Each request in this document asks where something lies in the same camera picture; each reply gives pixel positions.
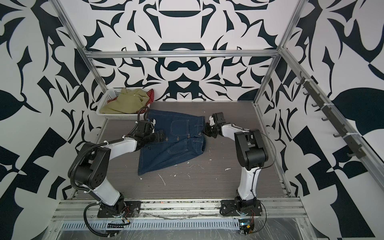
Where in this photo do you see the blue denim skirt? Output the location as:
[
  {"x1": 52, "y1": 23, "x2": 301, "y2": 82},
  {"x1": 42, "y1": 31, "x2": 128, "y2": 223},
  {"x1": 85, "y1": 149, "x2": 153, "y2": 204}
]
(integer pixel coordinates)
[{"x1": 138, "y1": 110, "x2": 206, "y2": 176}]

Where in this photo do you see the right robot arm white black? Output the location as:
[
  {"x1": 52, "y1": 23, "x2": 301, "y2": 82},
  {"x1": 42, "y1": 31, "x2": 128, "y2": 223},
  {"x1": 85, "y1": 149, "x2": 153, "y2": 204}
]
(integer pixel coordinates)
[{"x1": 204, "y1": 113, "x2": 269, "y2": 206}]

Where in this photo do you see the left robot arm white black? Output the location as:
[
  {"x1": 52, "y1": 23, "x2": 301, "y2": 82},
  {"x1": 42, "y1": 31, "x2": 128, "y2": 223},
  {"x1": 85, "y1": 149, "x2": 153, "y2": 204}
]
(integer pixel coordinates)
[{"x1": 68, "y1": 121, "x2": 166, "y2": 207}]

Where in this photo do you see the red polka dot skirt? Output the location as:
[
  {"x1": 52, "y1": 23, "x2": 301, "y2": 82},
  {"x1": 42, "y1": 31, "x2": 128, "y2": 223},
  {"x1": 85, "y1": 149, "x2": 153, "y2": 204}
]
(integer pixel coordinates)
[{"x1": 106, "y1": 88, "x2": 156, "y2": 114}]

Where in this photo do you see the olive green skirt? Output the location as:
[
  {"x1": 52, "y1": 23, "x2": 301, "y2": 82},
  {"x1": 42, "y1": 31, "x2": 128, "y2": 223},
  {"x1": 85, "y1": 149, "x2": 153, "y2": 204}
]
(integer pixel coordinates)
[{"x1": 99, "y1": 87, "x2": 151, "y2": 115}]

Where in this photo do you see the white plastic basket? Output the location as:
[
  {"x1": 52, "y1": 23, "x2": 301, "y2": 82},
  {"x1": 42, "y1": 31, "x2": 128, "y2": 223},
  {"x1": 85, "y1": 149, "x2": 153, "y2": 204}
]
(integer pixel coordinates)
[{"x1": 96, "y1": 88, "x2": 155, "y2": 120}]

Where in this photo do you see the small circuit board right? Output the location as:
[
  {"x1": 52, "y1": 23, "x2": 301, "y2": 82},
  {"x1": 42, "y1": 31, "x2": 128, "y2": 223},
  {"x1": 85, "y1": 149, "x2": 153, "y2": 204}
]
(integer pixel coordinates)
[{"x1": 239, "y1": 219, "x2": 255, "y2": 235}]

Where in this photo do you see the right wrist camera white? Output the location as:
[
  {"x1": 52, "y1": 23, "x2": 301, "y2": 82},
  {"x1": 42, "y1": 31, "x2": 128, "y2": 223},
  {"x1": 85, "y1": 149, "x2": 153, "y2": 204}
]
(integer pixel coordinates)
[{"x1": 209, "y1": 116, "x2": 216, "y2": 127}]

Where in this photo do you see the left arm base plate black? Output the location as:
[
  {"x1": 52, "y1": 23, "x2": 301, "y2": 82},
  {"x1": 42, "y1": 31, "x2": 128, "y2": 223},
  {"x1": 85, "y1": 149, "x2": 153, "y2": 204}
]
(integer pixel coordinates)
[{"x1": 97, "y1": 201, "x2": 142, "y2": 218}]

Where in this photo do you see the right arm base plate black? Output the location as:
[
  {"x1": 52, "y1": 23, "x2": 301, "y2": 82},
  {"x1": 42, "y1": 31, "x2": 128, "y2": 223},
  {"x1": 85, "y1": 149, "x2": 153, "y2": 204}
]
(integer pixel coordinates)
[{"x1": 220, "y1": 198, "x2": 263, "y2": 217}]

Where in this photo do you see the aluminium frame crossbar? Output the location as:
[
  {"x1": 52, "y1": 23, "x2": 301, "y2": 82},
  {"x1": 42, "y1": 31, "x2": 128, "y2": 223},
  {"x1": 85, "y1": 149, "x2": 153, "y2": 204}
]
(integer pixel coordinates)
[{"x1": 85, "y1": 50, "x2": 278, "y2": 59}]

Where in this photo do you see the white slotted cable duct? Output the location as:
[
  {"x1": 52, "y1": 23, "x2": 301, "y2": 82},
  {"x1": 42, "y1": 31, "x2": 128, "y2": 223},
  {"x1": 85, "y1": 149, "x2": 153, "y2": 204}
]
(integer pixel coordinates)
[{"x1": 59, "y1": 219, "x2": 241, "y2": 231}]

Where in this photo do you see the black corrugated cable left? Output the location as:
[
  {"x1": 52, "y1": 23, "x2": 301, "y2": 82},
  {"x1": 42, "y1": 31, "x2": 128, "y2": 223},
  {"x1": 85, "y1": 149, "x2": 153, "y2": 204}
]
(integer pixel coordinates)
[{"x1": 82, "y1": 201, "x2": 131, "y2": 238}]

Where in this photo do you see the aluminium front rail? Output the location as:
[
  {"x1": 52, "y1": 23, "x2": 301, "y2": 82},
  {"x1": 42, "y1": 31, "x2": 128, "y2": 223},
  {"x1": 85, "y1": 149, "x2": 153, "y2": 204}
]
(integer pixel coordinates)
[{"x1": 52, "y1": 198, "x2": 308, "y2": 221}]

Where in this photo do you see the grey wall hook rail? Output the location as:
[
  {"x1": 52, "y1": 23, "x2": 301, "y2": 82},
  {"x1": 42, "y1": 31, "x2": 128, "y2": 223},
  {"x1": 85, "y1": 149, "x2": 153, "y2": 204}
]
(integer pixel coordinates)
[{"x1": 297, "y1": 74, "x2": 367, "y2": 159}]

